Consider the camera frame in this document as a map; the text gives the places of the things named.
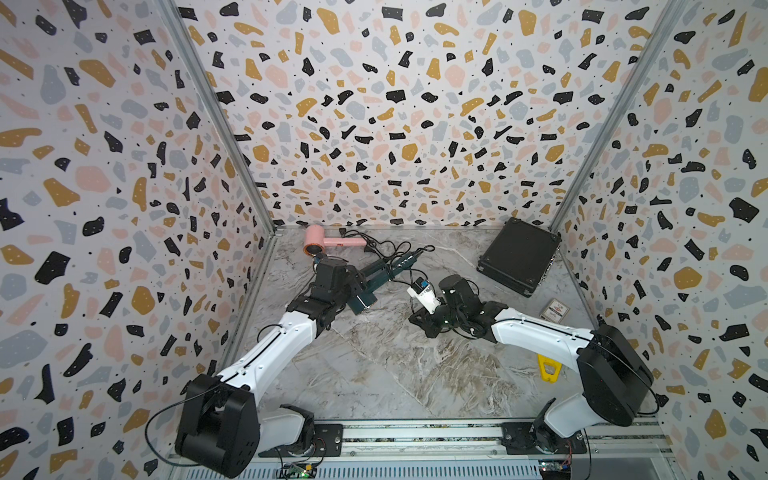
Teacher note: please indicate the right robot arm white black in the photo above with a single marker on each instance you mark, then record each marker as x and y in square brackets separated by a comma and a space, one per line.
[614, 379]

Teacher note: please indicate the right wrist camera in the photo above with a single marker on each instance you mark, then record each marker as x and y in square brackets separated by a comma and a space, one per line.
[423, 291]

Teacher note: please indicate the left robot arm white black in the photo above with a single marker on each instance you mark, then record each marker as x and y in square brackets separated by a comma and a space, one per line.
[220, 426]

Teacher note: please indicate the green hair dryer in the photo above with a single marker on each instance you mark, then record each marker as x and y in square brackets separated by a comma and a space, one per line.
[376, 271]
[367, 297]

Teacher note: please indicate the pink hair dryer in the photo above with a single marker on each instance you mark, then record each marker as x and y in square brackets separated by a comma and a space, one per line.
[316, 241]

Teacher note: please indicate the small card box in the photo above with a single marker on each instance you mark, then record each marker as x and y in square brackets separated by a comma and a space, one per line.
[555, 311]

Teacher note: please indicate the green circuit board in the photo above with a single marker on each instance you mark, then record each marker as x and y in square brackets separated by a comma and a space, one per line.
[298, 471]

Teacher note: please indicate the yellow triangular plastic piece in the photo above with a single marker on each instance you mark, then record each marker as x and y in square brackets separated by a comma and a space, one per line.
[549, 369]

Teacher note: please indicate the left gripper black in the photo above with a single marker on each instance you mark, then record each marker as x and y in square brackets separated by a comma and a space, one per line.
[353, 278]

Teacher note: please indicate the black case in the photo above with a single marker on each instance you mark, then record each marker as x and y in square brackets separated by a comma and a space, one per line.
[520, 256]

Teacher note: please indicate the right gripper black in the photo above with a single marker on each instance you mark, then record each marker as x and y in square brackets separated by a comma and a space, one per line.
[425, 319]

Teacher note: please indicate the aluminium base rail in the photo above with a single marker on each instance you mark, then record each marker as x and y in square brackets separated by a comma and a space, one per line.
[473, 449]

